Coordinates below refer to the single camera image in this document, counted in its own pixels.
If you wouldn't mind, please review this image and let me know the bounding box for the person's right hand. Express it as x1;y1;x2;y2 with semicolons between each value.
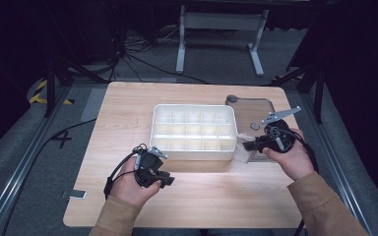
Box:
262;127;316;182

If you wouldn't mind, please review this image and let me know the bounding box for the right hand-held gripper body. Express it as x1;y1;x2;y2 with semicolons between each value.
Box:
257;105;303;154

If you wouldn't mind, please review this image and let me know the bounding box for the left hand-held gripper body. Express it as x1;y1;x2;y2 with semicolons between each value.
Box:
132;143;170;189

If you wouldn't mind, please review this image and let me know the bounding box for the person's left hand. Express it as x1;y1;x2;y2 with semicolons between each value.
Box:
109;156;162;207

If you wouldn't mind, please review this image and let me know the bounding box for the right hand-held gripper black cable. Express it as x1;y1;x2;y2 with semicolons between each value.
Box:
274;127;320;175

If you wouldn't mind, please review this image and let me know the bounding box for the left hand-held gripper black cable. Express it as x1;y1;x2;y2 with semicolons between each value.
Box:
102;150;142;201

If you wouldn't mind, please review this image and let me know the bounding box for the black tripod stand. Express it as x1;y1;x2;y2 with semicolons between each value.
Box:
43;55;109;118
270;62;326;125

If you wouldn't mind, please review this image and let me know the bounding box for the yellow black striped floor tape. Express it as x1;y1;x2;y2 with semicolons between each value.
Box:
29;79;76;106

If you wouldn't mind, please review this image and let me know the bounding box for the hand-held gripper black cable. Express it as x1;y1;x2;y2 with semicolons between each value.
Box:
102;150;142;201
274;127;320;175

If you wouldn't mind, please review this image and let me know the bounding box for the thick black floor cable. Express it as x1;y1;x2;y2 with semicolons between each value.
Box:
0;117;97;236

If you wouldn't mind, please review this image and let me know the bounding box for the clear brownish box lid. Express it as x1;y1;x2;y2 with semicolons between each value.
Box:
225;94;279;163

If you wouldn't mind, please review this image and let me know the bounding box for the white divided storage box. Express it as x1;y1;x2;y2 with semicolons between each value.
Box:
149;103;238;161

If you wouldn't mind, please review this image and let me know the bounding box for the white metal desk frame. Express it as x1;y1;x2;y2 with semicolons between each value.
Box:
175;4;270;78

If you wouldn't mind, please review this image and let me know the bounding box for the bundle of black floor cables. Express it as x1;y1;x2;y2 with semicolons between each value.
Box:
109;28;211;86

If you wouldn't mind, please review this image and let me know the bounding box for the black floor tape mark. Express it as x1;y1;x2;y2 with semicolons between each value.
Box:
50;130;73;149

